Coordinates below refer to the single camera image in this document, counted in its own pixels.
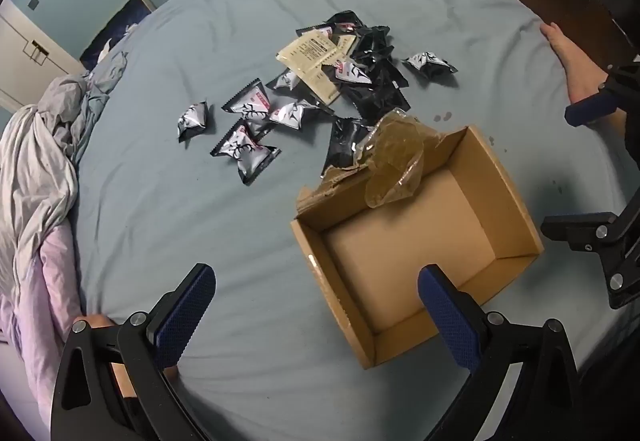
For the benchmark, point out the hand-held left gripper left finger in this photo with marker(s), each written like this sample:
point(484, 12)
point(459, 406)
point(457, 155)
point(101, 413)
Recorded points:
point(187, 316)

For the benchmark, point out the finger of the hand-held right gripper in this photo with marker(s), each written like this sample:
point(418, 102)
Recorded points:
point(592, 103)
point(585, 231)

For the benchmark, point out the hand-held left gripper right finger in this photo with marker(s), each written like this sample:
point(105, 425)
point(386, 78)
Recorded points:
point(450, 316)

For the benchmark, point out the brown cardboard box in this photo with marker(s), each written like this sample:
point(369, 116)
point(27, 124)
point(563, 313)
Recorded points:
point(400, 261)

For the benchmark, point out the pile of black white packets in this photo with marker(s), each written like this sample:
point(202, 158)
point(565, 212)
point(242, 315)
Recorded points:
point(380, 91)

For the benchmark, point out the beige snack sachet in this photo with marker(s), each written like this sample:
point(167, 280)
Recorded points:
point(346, 43)
point(325, 83)
point(305, 52)

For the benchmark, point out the person's right foot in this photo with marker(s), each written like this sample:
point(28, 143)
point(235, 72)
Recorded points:
point(575, 66)

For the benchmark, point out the person's foot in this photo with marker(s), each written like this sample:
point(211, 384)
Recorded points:
point(575, 66)
point(120, 376)

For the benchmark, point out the person's left foot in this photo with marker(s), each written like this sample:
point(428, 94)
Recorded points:
point(120, 376)

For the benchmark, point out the crumpled clear plastic film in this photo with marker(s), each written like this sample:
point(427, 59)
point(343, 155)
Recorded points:
point(395, 161)

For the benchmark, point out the grey crumpled blanket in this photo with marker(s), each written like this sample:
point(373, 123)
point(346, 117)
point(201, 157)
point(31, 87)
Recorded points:
point(45, 161)

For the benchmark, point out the dark blue framed picture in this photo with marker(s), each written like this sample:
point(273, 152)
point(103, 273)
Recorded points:
point(115, 28)

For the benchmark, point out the white cabinet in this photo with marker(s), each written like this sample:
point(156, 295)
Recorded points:
point(20, 66)

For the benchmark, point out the grey wall switch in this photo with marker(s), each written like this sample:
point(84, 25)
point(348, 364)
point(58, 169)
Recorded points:
point(33, 2)

